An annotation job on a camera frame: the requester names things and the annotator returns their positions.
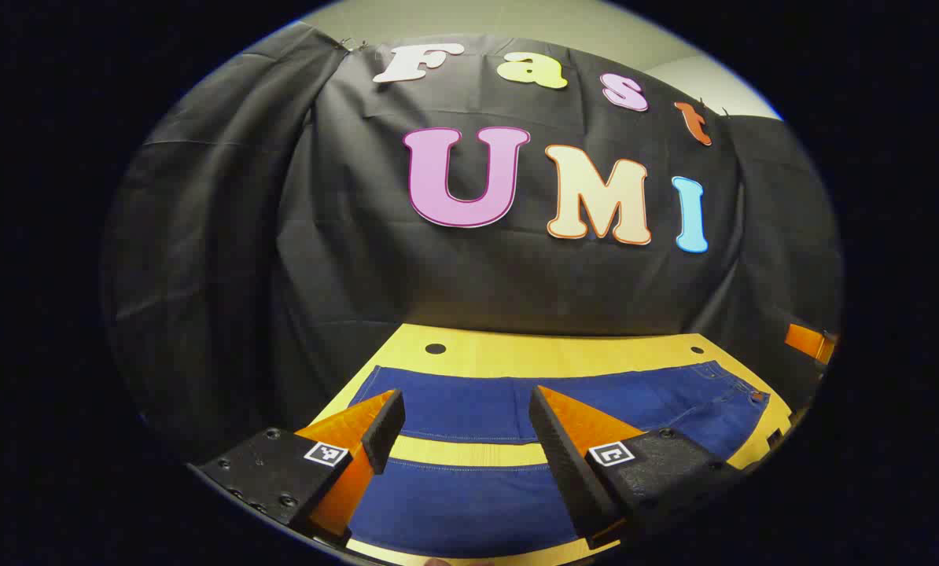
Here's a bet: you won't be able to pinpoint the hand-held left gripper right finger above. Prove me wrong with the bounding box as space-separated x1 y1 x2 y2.
528 384 746 551

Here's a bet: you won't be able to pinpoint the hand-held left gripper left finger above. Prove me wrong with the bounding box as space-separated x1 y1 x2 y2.
189 388 406 545

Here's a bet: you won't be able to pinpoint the blue denim jeans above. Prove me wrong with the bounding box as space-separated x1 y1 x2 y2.
347 360 771 560

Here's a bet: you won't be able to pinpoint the black backdrop cloth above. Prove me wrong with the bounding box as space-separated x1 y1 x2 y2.
101 22 844 465

